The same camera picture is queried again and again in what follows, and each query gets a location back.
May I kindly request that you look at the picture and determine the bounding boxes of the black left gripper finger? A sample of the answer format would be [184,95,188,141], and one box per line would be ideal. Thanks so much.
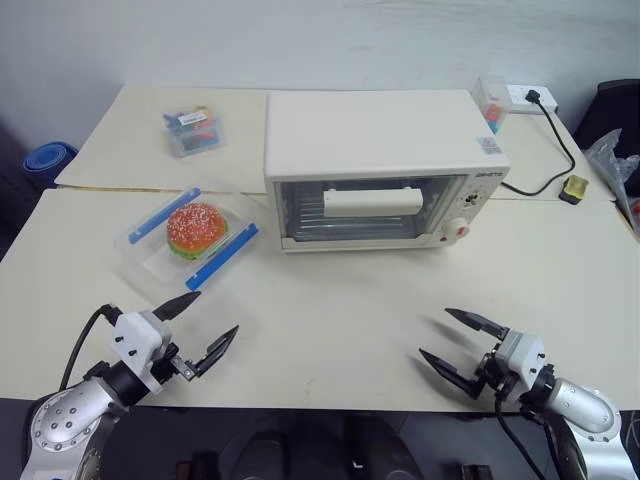
[193,324,241,379]
[151,291,203,324]

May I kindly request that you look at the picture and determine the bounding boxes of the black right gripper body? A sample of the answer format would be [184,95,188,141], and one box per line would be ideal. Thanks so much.
[471,346,524,402]

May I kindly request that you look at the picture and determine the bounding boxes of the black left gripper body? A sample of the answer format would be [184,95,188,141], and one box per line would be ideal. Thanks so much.
[149,341,199,387]

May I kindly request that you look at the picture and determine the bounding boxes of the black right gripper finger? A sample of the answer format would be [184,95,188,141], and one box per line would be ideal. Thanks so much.
[444,307,510,343]
[418,348,486,400]

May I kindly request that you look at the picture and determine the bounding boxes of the white oven knob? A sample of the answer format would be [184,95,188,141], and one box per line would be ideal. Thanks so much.
[441,218,474,247]

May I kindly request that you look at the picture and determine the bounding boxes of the white toaster oven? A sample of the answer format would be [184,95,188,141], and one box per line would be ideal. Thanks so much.
[263,90,512,256]

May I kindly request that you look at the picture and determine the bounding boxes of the clear container with blue clips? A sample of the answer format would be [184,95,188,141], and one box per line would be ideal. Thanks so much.
[113,185,262,292]

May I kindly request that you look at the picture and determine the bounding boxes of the toy hamburger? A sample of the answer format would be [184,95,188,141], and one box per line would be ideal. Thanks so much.
[165,202,230,262]

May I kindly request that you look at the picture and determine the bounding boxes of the yellow and black sponge block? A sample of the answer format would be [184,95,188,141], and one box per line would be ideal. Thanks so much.
[559,174,590,207]

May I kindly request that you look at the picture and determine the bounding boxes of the wide clear box colourful parts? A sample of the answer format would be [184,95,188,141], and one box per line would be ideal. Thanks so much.
[161,104,230,160]

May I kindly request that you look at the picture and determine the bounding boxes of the blue round container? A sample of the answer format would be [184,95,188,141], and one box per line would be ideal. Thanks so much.
[21,142,80,174]

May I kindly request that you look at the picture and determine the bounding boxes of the clear plastic bag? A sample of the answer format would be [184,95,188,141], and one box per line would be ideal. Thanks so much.
[583,128,640,204]

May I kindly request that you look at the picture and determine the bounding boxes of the tall clear box colourful parts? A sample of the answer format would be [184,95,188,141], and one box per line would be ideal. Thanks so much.
[471,75,512,135]

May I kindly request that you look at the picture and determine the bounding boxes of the white power strip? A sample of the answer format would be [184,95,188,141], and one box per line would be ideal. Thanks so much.
[504,83,560,116]

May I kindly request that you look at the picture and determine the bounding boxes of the black chair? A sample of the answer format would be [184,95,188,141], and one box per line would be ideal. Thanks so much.
[573,78,640,152]

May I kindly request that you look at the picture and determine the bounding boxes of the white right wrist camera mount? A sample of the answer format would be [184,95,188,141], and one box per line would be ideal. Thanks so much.
[493,328,547,392]

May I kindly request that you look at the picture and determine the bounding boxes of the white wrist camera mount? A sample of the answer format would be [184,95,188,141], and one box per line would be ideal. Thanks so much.
[111,309,174,394]
[493,328,547,392]

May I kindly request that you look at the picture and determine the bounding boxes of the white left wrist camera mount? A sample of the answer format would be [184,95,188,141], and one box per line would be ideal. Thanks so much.
[111,309,174,394]

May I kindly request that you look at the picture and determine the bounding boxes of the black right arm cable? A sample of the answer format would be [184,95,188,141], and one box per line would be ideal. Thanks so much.
[493,398,547,480]

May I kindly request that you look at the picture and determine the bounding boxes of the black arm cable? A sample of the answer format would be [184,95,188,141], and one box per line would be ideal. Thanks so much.
[493,398,547,480]
[59,303,121,392]

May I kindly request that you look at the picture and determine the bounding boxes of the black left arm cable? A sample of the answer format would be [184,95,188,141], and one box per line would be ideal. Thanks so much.
[59,303,121,392]

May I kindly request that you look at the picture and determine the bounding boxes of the white oven door handle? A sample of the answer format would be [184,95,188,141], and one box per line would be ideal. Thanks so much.
[322,186,424,218]

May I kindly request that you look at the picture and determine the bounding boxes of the black power cable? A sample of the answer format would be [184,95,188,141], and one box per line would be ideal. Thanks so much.
[501,88,577,197]

